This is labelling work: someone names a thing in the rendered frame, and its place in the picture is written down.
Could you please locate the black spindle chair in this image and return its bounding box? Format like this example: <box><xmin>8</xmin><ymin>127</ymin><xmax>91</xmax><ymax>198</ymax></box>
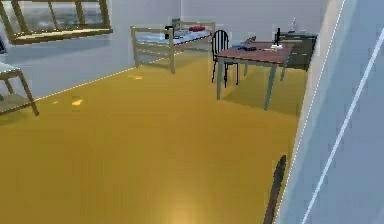
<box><xmin>210</xmin><ymin>29</ymin><xmax>240</xmax><ymax>89</ymax></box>

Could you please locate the red-brown top table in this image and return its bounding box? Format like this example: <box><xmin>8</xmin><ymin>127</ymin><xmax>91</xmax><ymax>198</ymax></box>
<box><xmin>214</xmin><ymin>41</ymin><xmax>296</xmax><ymax>112</ymax></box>

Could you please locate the black desk lamp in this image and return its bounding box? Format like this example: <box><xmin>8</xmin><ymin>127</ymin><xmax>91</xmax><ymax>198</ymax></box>
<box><xmin>270</xmin><ymin>27</ymin><xmax>284</xmax><ymax>50</ymax></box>

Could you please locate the dark green chest of drawers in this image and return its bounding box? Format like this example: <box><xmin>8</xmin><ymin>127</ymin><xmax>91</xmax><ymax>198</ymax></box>
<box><xmin>277</xmin><ymin>31</ymin><xmax>319</xmax><ymax>72</ymax></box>

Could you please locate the wooden framed window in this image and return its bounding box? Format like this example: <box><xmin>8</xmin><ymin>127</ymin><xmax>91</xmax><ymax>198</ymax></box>
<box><xmin>0</xmin><ymin>0</ymin><xmax>114</xmax><ymax>46</ymax></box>

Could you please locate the pale blue room door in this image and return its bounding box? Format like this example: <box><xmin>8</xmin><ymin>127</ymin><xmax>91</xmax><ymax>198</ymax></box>
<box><xmin>275</xmin><ymin>0</ymin><xmax>384</xmax><ymax>224</ymax></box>

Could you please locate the wooden side table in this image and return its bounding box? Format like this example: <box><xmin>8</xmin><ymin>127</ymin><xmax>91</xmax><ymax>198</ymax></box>
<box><xmin>0</xmin><ymin>62</ymin><xmax>40</xmax><ymax>117</ymax></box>

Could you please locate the wooden frame bed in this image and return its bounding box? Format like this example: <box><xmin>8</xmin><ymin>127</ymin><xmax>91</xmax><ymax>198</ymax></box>
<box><xmin>130</xmin><ymin>20</ymin><xmax>217</xmax><ymax>75</ymax></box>

